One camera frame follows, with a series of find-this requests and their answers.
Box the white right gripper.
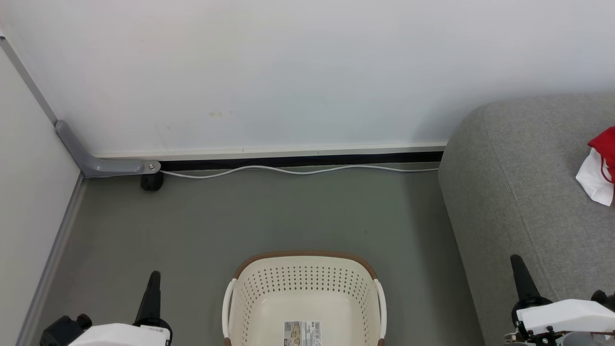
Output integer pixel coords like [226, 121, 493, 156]
[504, 255, 615, 346]

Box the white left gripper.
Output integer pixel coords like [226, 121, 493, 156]
[70, 271, 172, 346]

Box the red and white garment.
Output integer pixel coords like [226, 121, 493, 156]
[576, 126, 615, 207]

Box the grey fabric sofa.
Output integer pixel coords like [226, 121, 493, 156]
[438, 94, 615, 346]

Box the grey aluminium partition edge strip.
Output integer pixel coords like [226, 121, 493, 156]
[16, 174, 87, 346]
[0, 36, 58, 124]

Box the black caster wheel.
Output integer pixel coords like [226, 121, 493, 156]
[141, 172, 164, 192]

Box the grey metal partition foot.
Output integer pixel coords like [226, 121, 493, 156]
[55, 120, 161, 177]

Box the cream perforated laundry basket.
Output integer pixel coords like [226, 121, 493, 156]
[222, 250, 387, 346]

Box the printed paper basket label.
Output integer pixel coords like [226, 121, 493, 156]
[283, 321, 321, 346]

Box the white floor cable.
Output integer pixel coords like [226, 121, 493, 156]
[161, 164, 439, 180]

